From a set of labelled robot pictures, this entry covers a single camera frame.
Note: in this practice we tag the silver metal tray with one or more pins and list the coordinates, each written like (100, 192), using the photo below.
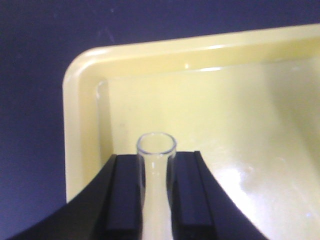
(248, 101)

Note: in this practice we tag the short transparent test tube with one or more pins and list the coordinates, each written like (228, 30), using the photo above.
(154, 151)

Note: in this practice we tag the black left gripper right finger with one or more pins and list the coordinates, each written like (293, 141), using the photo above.
(200, 208)

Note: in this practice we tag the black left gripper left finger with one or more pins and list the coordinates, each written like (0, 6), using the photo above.
(108, 208)

